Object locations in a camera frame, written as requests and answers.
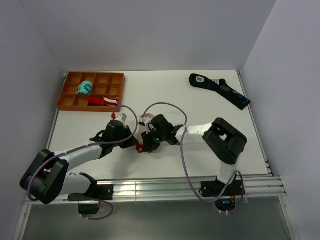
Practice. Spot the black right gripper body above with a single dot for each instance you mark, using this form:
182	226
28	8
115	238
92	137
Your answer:
154	138

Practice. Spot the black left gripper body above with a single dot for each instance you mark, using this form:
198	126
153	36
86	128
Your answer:
124	134

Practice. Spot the beige sock with red toe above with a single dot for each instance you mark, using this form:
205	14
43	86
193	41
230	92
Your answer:
141	130

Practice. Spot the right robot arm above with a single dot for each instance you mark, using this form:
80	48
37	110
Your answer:
226	142

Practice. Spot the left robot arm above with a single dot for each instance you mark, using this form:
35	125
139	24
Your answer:
47	176

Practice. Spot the rolled red white striped sock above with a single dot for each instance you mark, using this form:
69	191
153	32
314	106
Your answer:
111	102

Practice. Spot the orange compartment tray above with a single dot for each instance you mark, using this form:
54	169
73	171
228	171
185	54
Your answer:
105	84

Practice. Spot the rolled teal sock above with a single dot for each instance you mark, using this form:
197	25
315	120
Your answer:
85	88

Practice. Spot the black blue patterned sock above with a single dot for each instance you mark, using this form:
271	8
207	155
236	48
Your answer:
221	87

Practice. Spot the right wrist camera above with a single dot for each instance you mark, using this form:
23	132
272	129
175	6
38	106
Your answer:
144	120

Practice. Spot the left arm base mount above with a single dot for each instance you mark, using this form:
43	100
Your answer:
91	202

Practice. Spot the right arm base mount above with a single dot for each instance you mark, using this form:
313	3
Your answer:
213	189

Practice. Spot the aluminium rail frame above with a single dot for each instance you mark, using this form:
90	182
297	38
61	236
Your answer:
159	177

